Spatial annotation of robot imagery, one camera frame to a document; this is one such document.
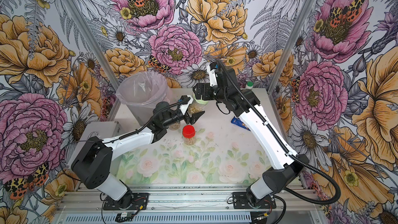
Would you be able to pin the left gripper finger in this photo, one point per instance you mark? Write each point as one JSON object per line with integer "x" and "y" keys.
{"x": 184, "y": 102}
{"x": 191, "y": 119}

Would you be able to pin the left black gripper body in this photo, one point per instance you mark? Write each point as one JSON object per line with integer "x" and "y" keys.
{"x": 176, "y": 115}

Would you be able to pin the green lid peanut jar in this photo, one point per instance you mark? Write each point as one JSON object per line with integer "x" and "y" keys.
{"x": 196, "y": 106}

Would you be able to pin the mesh bin with pink bag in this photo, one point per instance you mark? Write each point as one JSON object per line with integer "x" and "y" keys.
{"x": 142, "y": 92}

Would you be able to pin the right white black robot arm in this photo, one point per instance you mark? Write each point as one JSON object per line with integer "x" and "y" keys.
{"x": 286, "y": 163}

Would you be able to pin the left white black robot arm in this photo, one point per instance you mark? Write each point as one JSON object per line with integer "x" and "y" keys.
{"x": 92, "y": 161}

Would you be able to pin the brown lid peanut jar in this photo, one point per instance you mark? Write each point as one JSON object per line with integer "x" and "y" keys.
{"x": 174, "y": 126}

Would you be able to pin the red lid peanut jar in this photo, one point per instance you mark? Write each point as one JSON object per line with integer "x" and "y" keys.
{"x": 188, "y": 134}

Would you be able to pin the white bottle green cap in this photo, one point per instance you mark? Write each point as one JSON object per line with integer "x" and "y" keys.
{"x": 249, "y": 85}

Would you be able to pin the blue gauze bandage packet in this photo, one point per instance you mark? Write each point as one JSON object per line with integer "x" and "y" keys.
{"x": 239, "y": 123}

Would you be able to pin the aluminium rail frame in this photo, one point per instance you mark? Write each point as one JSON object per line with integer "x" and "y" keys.
{"x": 187, "y": 204}

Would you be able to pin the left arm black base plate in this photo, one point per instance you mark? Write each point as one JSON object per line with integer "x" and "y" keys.
{"x": 130, "y": 202}

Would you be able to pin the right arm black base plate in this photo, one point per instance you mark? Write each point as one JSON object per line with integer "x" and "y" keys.
{"x": 242, "y": 200}

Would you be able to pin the left aluminium corner post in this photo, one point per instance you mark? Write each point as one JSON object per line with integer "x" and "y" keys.
{"x": 83, "y": 26}

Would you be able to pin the aluminium corner post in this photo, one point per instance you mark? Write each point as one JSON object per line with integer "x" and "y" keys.
{"x": 83, "y": 26}
{"x": 301, "y": 18}

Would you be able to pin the right aluminium corner post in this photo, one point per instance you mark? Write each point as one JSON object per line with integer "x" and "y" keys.
{"x": 301, "y": 18}

